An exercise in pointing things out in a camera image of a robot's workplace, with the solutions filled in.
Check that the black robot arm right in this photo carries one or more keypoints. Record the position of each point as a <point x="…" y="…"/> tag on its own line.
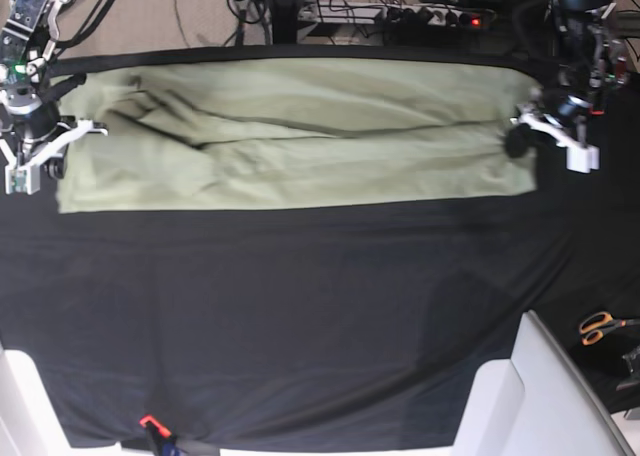
<point x="31" y="45"/>

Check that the white power strip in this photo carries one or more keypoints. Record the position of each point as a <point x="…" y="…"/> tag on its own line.
<point x="438" y="15"/>

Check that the white block right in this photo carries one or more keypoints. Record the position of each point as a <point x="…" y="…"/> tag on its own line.
<point x="536" y="402"/>

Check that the white block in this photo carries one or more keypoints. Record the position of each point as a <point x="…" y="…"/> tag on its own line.
<point x="29" y="425"/>
<point x="536" y="402"/>

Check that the red blue clamp bottom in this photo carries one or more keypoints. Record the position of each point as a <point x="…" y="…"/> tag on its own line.
<point x="162" y="441"/>

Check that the black table cloth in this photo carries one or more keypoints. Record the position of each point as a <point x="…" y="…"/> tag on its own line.
<point x="347" y="328"/>

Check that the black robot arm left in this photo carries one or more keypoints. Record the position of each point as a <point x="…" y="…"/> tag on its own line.
<point x="577" y="37"/>

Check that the white block left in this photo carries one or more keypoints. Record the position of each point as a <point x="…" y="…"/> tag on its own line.
<point x="29" y="425"/>

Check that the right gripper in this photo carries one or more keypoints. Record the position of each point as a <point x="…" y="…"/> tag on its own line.
<point x="38" y="142"/>

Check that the black device at right edge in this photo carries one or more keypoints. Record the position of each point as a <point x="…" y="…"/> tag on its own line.
<point x="631" y="360"/>

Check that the orange handled scissors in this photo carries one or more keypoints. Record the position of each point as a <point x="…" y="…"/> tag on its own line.
<point x="598" y="325"/>

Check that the green T-shirt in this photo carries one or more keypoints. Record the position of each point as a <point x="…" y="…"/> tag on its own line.
<point x="281" y="134"/>

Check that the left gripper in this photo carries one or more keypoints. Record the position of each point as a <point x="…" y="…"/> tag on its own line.
<point x="561" y="114"/>

